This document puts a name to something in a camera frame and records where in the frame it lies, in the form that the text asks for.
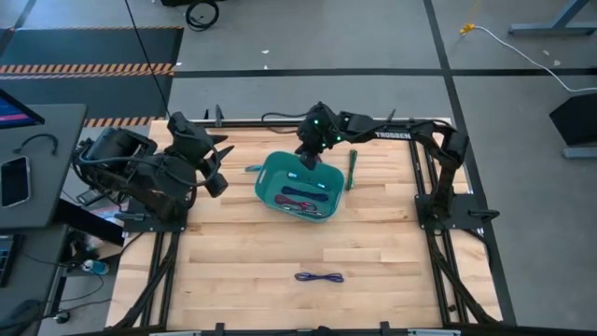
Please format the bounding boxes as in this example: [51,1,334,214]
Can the black hazard-striped floor mat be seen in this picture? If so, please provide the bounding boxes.
[0,25,186,130]

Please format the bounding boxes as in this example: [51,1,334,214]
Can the lit computer screen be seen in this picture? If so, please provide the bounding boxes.
[0,88,47,131]

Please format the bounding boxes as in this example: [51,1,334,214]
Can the white cable with yellow plug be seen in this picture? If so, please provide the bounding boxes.
[459,21,597,94]

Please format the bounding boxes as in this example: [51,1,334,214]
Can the black smartphone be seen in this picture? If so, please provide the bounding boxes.
[0,156,32,209]

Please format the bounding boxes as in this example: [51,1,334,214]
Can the coiled black cable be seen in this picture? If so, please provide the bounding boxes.
[185,0,220,33]

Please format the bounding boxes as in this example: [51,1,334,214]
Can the black aluminium table frame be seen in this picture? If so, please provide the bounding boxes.
[109,116,519,336]

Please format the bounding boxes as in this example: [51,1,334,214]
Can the clear water bottle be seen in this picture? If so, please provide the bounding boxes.
[81,259,111,276]

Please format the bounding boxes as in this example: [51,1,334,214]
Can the black curved cable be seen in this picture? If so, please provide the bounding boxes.
[12,133,60,156]

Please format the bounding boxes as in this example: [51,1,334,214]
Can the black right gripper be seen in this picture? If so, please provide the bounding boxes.
[294,105,344,170]

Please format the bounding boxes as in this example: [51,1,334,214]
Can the teal plastic basket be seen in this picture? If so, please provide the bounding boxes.
[254,149,346,224]

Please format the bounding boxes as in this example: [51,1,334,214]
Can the black hanging cable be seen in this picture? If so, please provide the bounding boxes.
[123,0,172,119]

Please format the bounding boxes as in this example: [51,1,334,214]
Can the blue-grey metal stand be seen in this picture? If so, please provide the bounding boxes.
[507,0,597,37]

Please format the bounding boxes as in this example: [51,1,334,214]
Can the green braided USB-C cable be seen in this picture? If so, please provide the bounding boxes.
[344,148,359,191]

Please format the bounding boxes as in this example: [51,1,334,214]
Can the purple braided USB-C cable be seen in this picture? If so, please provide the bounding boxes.
[294,272,346,284]

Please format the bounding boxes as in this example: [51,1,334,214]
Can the pink braided USB-C cable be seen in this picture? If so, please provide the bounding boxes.
[273,194,314,210]

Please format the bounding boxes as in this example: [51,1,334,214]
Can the black power brick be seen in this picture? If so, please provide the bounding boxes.
[76,189,102,207]

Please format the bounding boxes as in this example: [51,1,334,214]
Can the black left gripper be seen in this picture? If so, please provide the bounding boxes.
[168,110,235,198]

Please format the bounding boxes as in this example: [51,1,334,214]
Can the red braided USB-C cable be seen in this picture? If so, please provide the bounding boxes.
[291,204,328,219]

